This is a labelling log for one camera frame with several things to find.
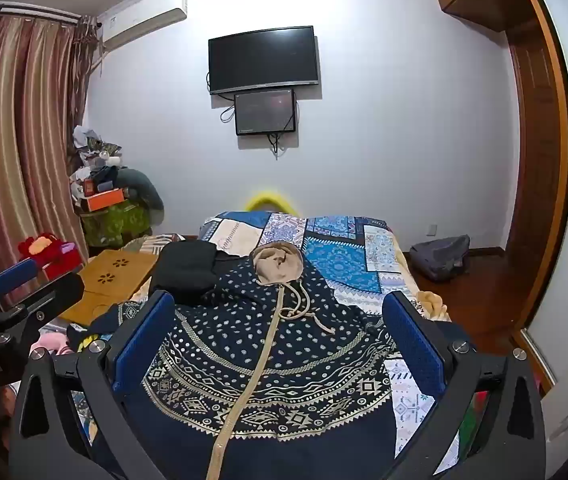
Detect white air conditioner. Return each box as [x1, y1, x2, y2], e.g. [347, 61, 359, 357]
[98, 0, 189, 53]

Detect black wall television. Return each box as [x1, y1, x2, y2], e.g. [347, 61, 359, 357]
[208, 25, 321, 97]

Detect red plush toy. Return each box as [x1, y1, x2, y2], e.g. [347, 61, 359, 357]
[18, 231, 84, 281]

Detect green patterned cloth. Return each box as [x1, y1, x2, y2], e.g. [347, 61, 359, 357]
[81, 202, 153, 247]

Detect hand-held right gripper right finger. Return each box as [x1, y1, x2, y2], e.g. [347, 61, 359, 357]
[381, 290, 547, 480]

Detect pink slipper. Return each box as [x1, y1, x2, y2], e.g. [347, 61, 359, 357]
[30, 329, 73, 357]

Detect small black monitor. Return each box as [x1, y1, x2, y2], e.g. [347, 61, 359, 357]
[234, 88, 297, 137]

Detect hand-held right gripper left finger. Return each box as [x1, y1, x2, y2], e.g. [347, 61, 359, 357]
[8, 290, 179, 480]

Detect brown wooden door frame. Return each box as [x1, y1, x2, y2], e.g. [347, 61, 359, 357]
[504, 0, 568, 386]

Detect blue patchwork blanket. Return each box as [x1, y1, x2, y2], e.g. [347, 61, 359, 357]
[71, 210, 465, 476]

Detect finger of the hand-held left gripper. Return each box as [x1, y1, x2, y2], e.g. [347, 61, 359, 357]
[0, 273, 86, 347]
[0, 259, 39, 313]

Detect orange box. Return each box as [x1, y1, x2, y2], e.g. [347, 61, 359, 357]
[86, 189, 129, 212]

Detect grey backpack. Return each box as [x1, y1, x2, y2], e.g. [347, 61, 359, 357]
[409, 234, 472, 282]

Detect striped brown curtain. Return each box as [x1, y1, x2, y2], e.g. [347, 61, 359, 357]
[0, 10, 102, 276]

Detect navy patterned hooded garment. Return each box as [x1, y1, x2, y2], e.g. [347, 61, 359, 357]
[84, 241, 399, 480]

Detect pile of clutter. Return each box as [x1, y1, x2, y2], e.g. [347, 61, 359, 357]
[68, 125, 130, 213]

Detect black folded clothes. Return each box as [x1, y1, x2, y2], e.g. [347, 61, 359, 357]
[150, 240, 252, 307]

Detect yellow round object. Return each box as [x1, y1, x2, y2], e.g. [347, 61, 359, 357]
[245, 187, 299, 215]

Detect grey cushion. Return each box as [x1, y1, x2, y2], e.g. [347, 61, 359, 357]
[116, 166, 165, 221]

